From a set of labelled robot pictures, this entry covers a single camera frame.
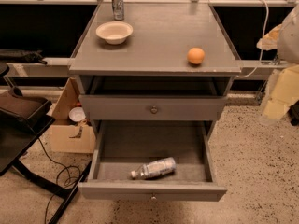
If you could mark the white cup in box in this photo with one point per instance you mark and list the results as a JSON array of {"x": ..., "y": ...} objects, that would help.
[{"x": 77, "y": 114}]

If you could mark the metal frame rail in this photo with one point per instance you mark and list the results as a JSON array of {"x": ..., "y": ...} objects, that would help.
[{"x": 256, "y": 70}]

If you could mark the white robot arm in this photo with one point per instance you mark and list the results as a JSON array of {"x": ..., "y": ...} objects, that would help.
[{"x": 288, "y": 39}]

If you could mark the orange fruit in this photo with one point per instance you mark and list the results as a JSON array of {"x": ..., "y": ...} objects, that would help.
[{"x": 195, "y": 56}]

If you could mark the silver metal can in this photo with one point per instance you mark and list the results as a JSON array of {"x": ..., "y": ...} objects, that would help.
[{"x": 118, "y": 9}]

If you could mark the grey drawer cabinet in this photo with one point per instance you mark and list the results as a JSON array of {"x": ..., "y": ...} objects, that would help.
[{"x": 153, "y": 59}]

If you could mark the grey open middle drawer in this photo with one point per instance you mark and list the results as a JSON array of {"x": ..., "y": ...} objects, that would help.
[{"x": 123, "y": 146}]

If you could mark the clear blue plastic bottle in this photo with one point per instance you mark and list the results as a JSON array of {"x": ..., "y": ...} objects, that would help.
[{"x": 155, "y": 169}]

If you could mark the grey closed top drawer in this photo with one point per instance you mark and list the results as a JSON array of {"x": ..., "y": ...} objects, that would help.
[{"x": 177, "y": 108}]

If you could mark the cardboard box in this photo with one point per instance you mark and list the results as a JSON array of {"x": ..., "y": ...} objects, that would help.
[{"x": 66, "y": 135}]

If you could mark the white paper bowl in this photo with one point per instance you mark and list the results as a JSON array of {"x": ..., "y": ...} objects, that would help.
[{"x": 114, "y": 32}]

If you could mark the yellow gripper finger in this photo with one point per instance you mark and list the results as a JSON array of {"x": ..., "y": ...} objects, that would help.
[
  {"x": 270, "y": 40},
  {"x": 281, "y": 92}
]

